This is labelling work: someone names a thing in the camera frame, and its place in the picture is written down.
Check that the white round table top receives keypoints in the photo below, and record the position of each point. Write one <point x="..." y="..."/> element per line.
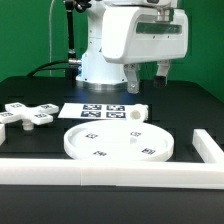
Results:
<point x="118" y="140"/>

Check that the black camera stand pole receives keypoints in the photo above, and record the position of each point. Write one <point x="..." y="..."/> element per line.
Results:
<point x="80" y="6"/>

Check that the white left fence piece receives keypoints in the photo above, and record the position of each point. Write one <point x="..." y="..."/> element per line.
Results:
<point x="2" y="134"/>

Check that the white fence rail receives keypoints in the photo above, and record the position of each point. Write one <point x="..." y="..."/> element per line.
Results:
<point x="133" y="174"/>
<point x="207" y="148"/>

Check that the white front fence rail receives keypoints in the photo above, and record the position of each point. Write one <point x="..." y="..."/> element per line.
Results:
<point x="133" y="174"/>

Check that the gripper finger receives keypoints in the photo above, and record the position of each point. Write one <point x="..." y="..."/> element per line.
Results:
<point x="160" y="79"/>
<point x="131" y="72"/>

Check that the white cross-shaped table base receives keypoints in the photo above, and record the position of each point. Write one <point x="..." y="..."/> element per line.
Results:
<point x="30" y="116"/>

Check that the white right fence rail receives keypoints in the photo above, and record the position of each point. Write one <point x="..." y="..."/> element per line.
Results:
<point x="207" y="148"/>

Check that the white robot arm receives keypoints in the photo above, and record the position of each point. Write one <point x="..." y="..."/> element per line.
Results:
<point x="96" y="72"/>

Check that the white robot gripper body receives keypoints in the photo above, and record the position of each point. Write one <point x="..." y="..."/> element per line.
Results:
<point x="132" y="35"/>

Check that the white marker sheet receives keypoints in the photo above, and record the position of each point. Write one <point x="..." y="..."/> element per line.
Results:
<point x="95" y="111"/>

